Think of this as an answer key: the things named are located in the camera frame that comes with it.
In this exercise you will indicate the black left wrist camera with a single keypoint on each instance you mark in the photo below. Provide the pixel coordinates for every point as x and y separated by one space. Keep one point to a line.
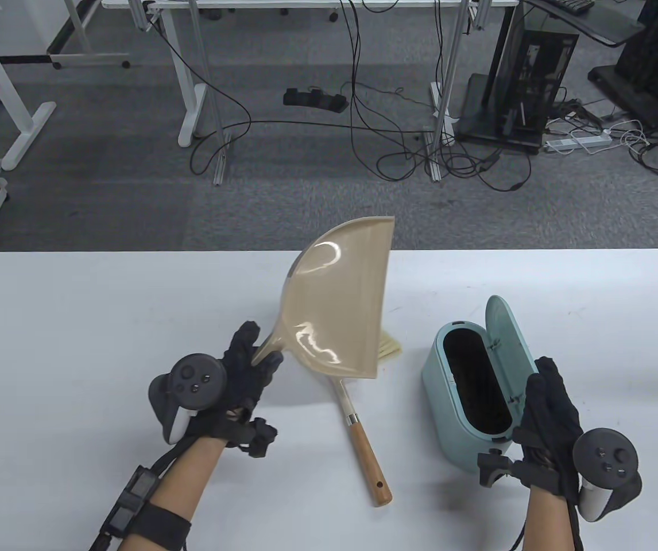
259 437

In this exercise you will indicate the black equipment stand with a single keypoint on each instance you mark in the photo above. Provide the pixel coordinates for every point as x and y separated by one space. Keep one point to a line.
650 63

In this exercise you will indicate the black keyboard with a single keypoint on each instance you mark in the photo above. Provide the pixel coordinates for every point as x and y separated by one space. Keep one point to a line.
576 6

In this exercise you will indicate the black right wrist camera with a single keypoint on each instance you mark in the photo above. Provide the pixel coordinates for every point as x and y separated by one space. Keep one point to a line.
495 468

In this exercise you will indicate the long aluminium profile post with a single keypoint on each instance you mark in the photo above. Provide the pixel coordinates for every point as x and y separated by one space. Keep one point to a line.
221 169
435 169

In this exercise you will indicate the person's right forearm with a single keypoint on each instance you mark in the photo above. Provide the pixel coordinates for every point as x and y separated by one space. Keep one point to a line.
547 522

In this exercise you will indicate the beige plastic dustpan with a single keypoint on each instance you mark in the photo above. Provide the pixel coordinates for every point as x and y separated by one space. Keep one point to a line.
335 298

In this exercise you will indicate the white frame with casters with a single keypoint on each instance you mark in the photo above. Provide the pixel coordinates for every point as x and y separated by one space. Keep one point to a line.
93 57

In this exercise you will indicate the white desk frame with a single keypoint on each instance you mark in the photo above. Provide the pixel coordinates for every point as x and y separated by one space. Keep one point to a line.
188 97

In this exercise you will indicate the white table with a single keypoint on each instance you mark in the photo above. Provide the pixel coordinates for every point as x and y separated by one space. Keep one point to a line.
593 344

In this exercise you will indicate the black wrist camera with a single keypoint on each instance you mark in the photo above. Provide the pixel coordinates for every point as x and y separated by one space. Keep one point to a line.
259 437
495 468

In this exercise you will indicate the person's right hand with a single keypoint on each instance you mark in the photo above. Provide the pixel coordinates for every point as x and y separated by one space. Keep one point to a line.
553 413

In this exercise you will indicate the black hand controller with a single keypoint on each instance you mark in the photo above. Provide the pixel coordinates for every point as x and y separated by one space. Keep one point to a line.
602 453
197 376

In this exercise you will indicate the short aluminium profile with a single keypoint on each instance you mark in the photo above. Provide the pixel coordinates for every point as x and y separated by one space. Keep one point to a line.
140 16
481 14

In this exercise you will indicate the white standing desk leg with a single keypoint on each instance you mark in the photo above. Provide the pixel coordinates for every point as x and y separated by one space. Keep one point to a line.
13 103

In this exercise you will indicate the grey keyboard tray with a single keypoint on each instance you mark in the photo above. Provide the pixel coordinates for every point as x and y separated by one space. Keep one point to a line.
604 26

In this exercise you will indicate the person's left forearm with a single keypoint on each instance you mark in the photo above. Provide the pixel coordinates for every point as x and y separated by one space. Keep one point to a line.
191 476

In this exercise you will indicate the black left hand controller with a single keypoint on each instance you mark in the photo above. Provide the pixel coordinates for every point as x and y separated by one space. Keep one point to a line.
197 376

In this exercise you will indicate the black battery box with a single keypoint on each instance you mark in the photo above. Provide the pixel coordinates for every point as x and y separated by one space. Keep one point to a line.
131 502

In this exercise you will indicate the beige hand broom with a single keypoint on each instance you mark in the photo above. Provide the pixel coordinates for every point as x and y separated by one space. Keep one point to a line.
366 453

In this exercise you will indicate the black computer tower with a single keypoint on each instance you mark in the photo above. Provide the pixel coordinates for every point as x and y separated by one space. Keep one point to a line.
530 80

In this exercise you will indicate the white power strip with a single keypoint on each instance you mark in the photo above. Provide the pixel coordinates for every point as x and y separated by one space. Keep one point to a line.
576 142

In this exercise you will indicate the person's left hand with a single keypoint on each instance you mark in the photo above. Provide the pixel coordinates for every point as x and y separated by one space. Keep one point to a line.
246 373

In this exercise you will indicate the mint desktop trash can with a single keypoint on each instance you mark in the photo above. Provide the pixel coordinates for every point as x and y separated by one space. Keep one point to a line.
441 396

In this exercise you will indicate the black right hand controller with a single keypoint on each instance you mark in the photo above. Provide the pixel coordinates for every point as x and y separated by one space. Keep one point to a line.
602 453

